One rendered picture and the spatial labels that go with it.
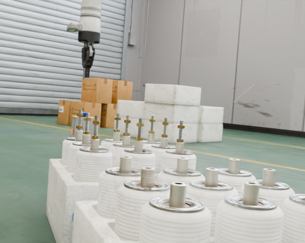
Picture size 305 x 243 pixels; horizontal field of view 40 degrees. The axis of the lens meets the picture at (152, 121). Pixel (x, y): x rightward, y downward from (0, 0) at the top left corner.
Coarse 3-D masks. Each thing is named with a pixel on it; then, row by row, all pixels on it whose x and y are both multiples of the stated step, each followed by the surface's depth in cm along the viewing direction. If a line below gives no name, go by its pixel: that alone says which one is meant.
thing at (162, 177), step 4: (160, 172) 84; (160, 176) 82; (164, 176) 81; (168, 176) 81; (172, 176) 80; (176, 176) 80; (180, 176) 80; (196, 176) 81; (200, 176) 82; (204, 176) 84; (160, 180) 82; (164, 180) 81; (168, 180) 80; (172, 180) 80; (176, 180) 79; (180, 180) 79; (184, 180) 79; (188, 180) 79; (168, 184) 80
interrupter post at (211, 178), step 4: (208, 168) 73; (212, 168) 73; (208, 172) 72; (212, 172) 72; (216, 172) 72; (208, 176) 72; (212, 176) 72; (216, 176) 72; (208, 180) 72; (212, 180) 72; (216, 180) 72; (208, 184) 72; (212, 184) 72; (216, 184) 72
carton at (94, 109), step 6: (72, 102) 511; (78, 102) 503; (84, 102) 494; (90, 102) 508; (72, 108) 511; (78, 108) 502; (84, 108) 494; (90, 108) 499; (96, 108) 505; (72, 114) 511; (90, 114) 499; (96, 114) 505
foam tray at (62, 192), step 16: (48, 176) 135; (64, 176) 108; (48, 192) 132; (64, 192) 101; (80, 192) 100; (96, 192) 101; (48, 208) 130; (64, 208) 100; (64, 224) 99; (64, 240) 100
